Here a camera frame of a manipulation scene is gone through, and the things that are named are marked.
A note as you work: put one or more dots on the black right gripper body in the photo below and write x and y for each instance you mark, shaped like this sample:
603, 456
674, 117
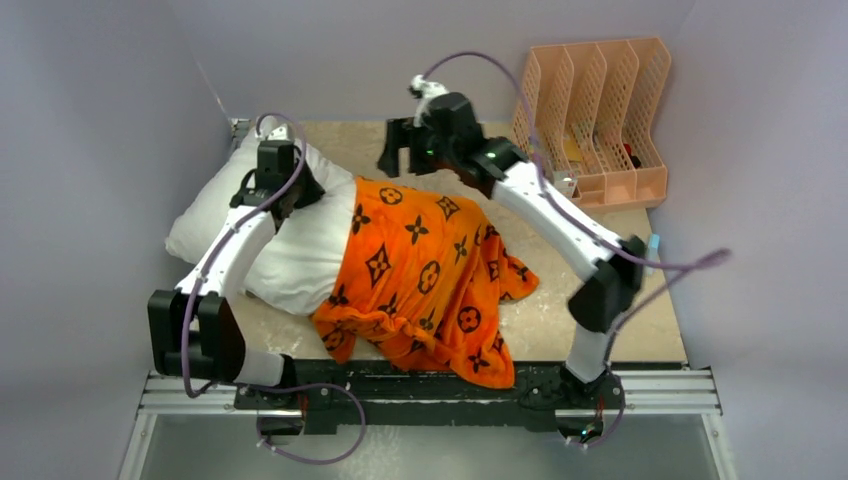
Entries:
446, 156

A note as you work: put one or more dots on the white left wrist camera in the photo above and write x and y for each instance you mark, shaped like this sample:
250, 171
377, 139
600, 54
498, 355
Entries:
272, 131

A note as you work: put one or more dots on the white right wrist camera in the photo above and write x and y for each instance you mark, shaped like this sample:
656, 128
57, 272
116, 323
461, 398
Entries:
424, 91

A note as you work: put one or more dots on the orange patterned pillowcase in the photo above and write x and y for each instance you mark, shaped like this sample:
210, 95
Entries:
422, 279

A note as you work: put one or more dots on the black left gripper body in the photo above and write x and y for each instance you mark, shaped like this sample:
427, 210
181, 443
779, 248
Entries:
305, 189

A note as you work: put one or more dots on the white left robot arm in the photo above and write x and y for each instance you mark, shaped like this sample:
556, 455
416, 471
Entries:
193, 330

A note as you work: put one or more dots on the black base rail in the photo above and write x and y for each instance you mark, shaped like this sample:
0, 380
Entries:
542, 399

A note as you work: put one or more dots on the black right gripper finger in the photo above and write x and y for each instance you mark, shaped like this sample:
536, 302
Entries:
421, 147
395, 138

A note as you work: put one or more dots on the red black round object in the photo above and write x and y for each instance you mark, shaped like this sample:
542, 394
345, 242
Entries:
634, 159

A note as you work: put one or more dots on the small white red box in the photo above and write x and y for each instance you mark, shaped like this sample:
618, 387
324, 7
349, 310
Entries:
566, 183

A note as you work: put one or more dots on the yellow notepad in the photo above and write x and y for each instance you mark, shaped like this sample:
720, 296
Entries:
572, 151

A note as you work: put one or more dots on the pink desk file organizer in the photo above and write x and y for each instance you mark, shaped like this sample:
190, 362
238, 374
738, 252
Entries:
603, 94

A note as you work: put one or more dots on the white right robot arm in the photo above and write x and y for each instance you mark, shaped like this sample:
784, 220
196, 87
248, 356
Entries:
608, 266

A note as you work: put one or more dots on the white pillow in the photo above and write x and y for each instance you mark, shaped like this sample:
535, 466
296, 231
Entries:
297, 270

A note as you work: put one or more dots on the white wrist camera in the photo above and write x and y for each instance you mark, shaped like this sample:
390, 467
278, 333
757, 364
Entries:
272, 131
424, 91

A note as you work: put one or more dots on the aluminium frame rails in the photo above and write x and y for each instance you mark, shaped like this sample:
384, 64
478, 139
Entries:
671, 428

